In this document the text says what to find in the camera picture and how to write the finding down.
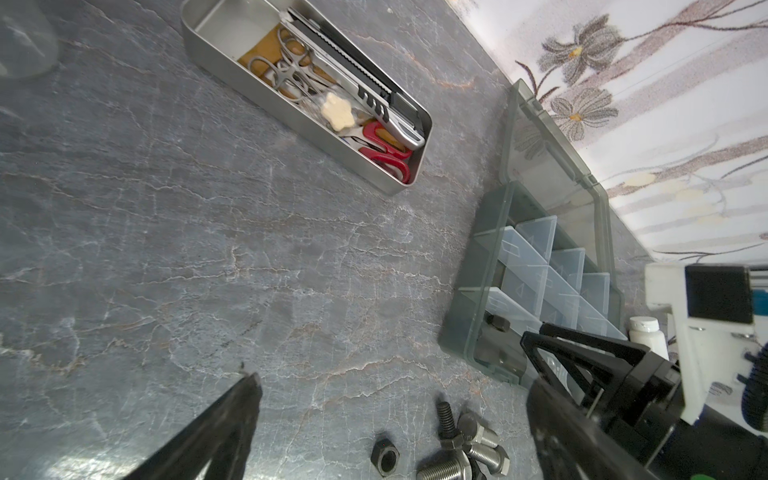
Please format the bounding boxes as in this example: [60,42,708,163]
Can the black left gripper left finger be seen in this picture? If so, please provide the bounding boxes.
[126,373,263,479]

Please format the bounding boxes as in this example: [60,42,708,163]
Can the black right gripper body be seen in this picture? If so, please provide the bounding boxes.
[590,352,684,465]

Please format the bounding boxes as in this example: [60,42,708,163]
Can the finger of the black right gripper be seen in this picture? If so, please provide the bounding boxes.
[520,331,624,408]
[539,323,651,365]

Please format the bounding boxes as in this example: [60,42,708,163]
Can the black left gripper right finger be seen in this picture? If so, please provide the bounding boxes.
[526,377,655,479]

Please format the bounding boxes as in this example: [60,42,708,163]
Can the black hex nut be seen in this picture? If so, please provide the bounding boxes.
[370,437,400,478]
[485,315,511,332]

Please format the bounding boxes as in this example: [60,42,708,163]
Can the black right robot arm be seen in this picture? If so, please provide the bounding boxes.
[521,324,767,479]

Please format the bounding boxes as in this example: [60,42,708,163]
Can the white plastic bottle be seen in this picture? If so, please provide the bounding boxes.
[629,316,669,360]

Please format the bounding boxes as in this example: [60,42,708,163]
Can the green compartment organizer box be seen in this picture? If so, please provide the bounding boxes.
[438,81,623,385]

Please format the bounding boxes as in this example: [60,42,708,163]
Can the black hex bolt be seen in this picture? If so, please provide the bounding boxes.
[436,401,464,450]

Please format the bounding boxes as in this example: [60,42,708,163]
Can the grey utility knife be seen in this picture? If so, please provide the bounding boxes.
[279,7,426,150]

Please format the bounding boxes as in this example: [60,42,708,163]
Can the cream star knob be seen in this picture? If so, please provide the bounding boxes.
[320,92,357,132]

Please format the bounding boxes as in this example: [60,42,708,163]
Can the silver metal scissors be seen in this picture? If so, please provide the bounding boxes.
[239,27,336,104]

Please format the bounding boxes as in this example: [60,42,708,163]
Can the clear plastic cup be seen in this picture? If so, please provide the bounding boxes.
[1,0,59,82]

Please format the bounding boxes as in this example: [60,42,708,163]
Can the red handled scissors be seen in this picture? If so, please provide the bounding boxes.
[340,120,413,184]

